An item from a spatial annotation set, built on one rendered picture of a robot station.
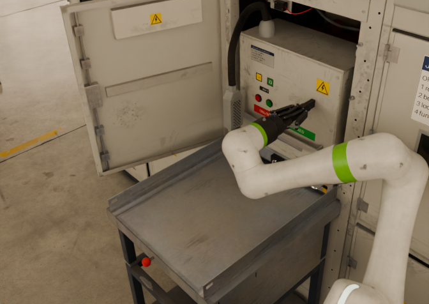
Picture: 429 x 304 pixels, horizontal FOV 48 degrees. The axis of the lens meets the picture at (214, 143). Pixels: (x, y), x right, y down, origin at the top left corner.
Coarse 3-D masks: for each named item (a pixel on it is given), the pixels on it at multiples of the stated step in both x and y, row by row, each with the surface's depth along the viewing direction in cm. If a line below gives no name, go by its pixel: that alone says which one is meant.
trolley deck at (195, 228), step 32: (224, 160) 211; (160, 192) 195; (192, 192) 194; (224, 192) 193; (288, 192) 192; (320, 192) 191; (128, 224) 180; (160, 224) 180; (192, 224) 179; (224, 224) 178; (256, 224) 178; (320, 224) 181; (160, 256) 167; (192, 256) 166; (224, 256) 166; (192, 288) 155; (224, 288) 155
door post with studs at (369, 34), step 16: (384, 0) 137; (368, 16) 143; (368, 32) 145; (368, 48) 148; (368, 64) 150; (352, 80) 158; (368, 80) 153; (352, 96) 160; (352, 112) 163; (352, 128) 166; (336, 240) 197; (336, 256) 201; (336, 272) 206
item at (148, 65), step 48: (96, 0) 168; (144, 0) 177; (192, 0) 182; (96, 48) 178; (144, 48) 186; (192, 48) 196; (96, 96) 185; (144, 96) 198; (192, 96) 208; (96, 144) 196; (144, 144) 210; (192, 144) 222
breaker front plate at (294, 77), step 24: (240, 48) 192; (264, 48) 181; (240, 72) 198; (264, 72) 187; (288, 72) 177; (312, 72) 168; (336, 72) 160; (264, 96) 193; (288, 96) 183; (312, 96) 173; (336, 96) 165; (312, 120) 178; (288, 144) 193; (312, 144) 183
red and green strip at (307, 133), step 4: (256, 108) 200; (260, 108) 198; (260, 112) 199; (264, 112) 197; (268, 112) 195; (292, 128) 188; (300, 128) 185; (304, 128) 183; (300, 132) 186; (304, 132) 184; (308, 132) 182; (312, 132) 181; (308, 136) 183; (312, 136) 181; (312, 140) 182
